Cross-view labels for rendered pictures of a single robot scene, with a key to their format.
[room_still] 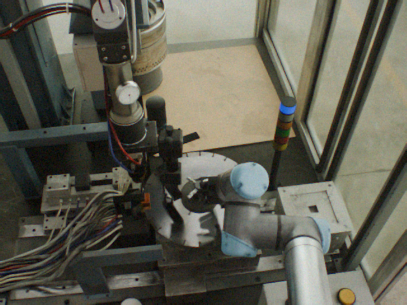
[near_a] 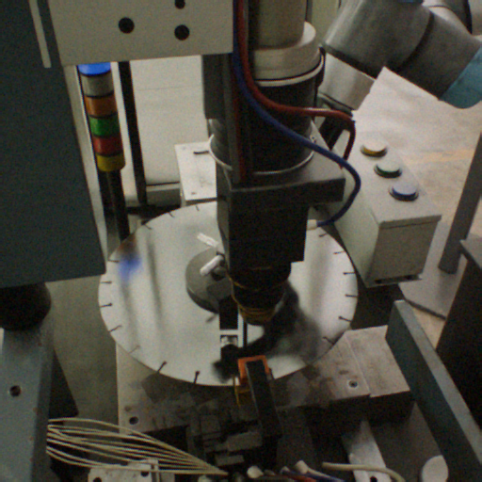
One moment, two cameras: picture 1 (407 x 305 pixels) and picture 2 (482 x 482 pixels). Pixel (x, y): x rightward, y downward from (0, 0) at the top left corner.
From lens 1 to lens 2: 1.05 m
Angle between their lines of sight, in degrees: 61
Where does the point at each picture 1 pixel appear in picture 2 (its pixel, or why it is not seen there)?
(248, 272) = not seen: hidden behind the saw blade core
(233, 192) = (414, 13)
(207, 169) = (156, 268)
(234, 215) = (449, 30)
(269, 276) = not seen: hidden behind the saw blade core
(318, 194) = (199, 160)
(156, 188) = (210, 357)
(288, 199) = (211, 189)
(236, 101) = not seen: outside the picture
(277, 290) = (386, 207)
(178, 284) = (387, 369)
